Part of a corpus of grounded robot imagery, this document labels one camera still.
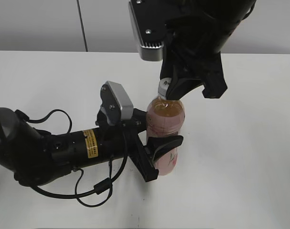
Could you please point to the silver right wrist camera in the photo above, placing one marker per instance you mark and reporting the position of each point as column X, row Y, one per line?
column 148, row 28

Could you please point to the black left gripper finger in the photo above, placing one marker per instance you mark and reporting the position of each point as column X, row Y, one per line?
column 139, row 117
column 159, row 146

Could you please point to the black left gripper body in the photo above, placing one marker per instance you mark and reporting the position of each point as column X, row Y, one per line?
column 123, row 139

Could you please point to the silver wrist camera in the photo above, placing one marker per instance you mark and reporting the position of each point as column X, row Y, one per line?
column 148, row 28
column 116, row 104

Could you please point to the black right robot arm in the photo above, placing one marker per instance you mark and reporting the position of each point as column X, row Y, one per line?
column 192, row 46

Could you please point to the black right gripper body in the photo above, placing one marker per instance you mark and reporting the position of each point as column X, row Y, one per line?
column 207, row 67

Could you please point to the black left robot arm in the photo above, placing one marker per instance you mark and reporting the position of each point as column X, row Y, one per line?
column 39, row 157

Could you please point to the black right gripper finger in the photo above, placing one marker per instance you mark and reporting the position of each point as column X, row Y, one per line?
column 183, row 81
column 166, row 69

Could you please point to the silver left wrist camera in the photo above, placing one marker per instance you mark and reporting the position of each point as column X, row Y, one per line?
column 116, row 104

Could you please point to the white bottle cap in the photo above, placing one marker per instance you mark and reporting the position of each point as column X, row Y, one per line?
column 163, row 87

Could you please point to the pink label tea bottle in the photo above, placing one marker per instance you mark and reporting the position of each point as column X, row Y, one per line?
column 165, row 118

